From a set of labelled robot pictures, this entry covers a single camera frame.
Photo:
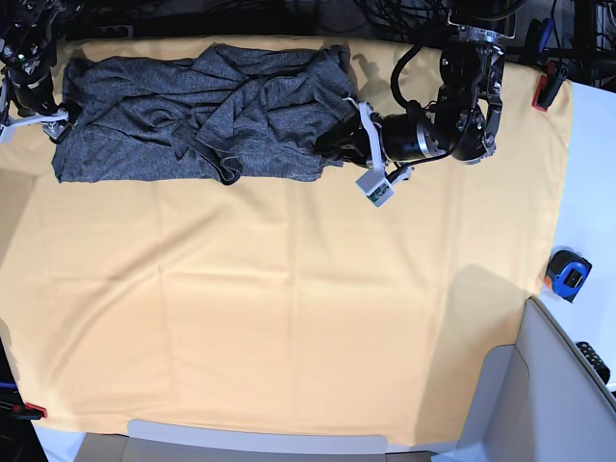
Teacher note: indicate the blue black tape measure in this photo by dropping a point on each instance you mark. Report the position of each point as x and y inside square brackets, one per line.
[566, 273]

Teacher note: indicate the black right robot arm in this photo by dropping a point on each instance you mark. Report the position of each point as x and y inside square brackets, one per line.
[30, 31]

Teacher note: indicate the white cardboard box right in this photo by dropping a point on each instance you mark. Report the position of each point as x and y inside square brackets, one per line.
[538, 400]

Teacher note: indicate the red black clamp left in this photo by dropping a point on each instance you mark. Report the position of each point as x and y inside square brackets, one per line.
[28, 412]

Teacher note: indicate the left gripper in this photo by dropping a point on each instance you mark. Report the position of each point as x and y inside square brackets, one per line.
[393, 144]

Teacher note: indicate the yellow table cloth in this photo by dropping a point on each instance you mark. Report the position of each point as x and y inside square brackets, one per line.
[274, 306]

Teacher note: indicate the white cardboard box bottom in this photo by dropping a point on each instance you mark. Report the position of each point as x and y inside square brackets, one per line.
[148, 441]

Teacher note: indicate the red black clamp right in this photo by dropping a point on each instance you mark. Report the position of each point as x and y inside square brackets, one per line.
[549, 85]

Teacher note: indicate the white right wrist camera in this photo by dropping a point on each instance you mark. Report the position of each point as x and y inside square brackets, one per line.
[6, 134]

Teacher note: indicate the white cardboard box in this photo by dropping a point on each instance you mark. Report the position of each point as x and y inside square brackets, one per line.
[148, 441]
[538, 400]

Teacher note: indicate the red black clamp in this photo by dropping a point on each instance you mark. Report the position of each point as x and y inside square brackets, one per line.
[28, 412]
[549, 85]

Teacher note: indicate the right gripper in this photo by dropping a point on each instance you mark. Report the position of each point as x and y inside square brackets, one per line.
[26, 102]

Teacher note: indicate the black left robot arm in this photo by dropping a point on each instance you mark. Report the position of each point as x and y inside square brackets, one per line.
[462, 122]

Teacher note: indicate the black studded remote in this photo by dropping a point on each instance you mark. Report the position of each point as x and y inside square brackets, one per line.
[594, 359]

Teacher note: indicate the grey long-sleeve shirt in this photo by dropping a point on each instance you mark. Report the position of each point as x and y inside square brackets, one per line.
[228, 113]

